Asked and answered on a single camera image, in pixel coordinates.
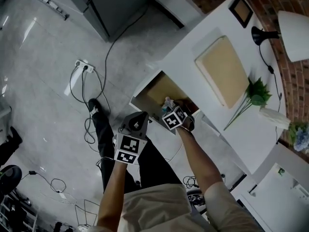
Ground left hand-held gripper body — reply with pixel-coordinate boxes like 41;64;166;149
113;111;149;165

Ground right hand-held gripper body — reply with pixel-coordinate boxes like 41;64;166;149
161;105;195;132

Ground white item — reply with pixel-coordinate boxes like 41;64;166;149
161;96;176;113

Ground white drawer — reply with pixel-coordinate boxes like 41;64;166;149
129;69;201;131

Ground person's right forearm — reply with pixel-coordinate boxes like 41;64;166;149
177;126;225;196

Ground person's left forearm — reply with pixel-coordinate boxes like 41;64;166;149
96;161;128;232

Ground person's left leg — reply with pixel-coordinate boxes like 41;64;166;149
92;110;145;194

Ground person's leg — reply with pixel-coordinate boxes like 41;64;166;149
92;110;145;194
0;126;24;167
138;135;184;189

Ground person's right leg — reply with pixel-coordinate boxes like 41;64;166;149
138;135;184;189

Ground person's black left shoe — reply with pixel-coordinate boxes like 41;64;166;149
87;98;107;117

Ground beige desk mat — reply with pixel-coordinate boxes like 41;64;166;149
194;35;251;110

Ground person's beige shirt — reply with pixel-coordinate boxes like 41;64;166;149
86;180;267;232

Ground green artificial plant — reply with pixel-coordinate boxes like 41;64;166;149
223;77;274;131

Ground white power strip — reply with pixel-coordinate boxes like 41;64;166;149
74;59;96;74

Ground white vase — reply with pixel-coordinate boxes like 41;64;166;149
259;107;292;131

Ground black round chair base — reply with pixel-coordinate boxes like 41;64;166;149
0;164;23;195

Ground blue artificial flowers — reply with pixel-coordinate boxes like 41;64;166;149
288;121;309;152

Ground grey cabinet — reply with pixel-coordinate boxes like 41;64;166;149
58;0;155;43

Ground white low cabinet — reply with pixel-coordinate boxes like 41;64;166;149
238;162;309;232

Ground black lamp with white shade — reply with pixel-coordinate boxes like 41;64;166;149
251;10;309;63

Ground black wire rack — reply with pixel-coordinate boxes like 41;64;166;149
74;198;98;227

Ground long black floor cable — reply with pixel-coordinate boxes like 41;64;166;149
69;6;148;145

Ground black power adapter with cable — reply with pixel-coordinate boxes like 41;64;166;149
21;170;67;193

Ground black lamp cable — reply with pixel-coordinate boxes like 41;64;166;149
258;43;283;145

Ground black picture frame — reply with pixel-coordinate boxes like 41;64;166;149
227;0;254;29

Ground metal rail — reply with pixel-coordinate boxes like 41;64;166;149
28;0;70;22

